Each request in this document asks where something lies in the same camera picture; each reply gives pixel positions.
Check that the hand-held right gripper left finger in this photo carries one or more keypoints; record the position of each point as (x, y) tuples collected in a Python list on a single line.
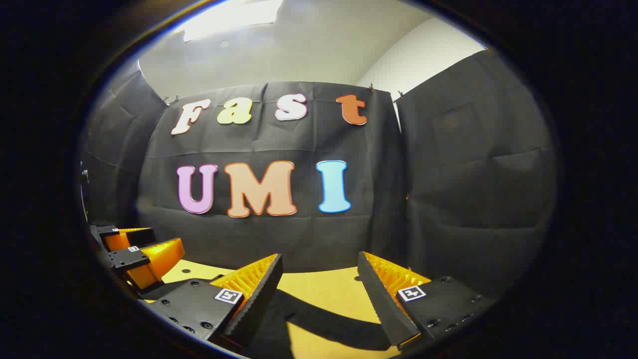
[(254, 309)]

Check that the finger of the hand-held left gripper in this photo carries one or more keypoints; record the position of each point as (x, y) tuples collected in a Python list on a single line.
[(157, 259), (134, 237)]

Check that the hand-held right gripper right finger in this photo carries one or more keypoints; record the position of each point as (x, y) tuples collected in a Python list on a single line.
[(384, 304)]

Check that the black backdrop cloth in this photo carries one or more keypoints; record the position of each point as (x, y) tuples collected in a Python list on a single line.
[(279, 239)]

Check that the ceiling light panel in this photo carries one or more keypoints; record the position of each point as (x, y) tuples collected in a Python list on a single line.
[(229, 20)]

